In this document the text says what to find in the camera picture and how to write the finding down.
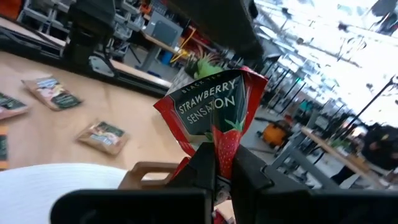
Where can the orange shop vacuum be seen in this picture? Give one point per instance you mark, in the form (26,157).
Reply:
(273,135)

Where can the orange mango tea packet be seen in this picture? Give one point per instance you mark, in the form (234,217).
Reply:
(3,146)

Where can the wooden workbench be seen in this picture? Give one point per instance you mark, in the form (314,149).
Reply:
(342,155)
(155,42)

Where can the red strawberry tea packet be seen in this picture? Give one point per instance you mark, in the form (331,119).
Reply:
(211,105)

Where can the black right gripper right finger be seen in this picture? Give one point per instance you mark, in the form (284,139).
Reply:
(295,207)

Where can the succulent in white patterned pot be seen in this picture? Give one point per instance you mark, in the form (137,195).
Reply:
(205,67)

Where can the orange bin shelf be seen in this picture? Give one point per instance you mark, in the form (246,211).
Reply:
(11,7)

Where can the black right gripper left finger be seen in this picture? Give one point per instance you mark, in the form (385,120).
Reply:
(130,207)

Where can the white round plate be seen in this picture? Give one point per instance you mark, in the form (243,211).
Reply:
(46,193)

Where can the wooden three-compartment tray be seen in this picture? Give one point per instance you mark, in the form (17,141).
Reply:
(136,174)

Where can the grey box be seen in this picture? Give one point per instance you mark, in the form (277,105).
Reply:
(163,31)

